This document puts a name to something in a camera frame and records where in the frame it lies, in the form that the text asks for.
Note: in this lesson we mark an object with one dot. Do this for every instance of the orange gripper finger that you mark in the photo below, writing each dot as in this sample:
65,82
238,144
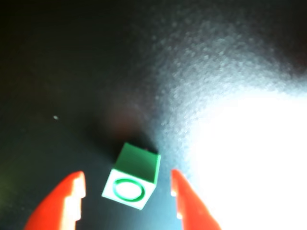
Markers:
55,206
192,206

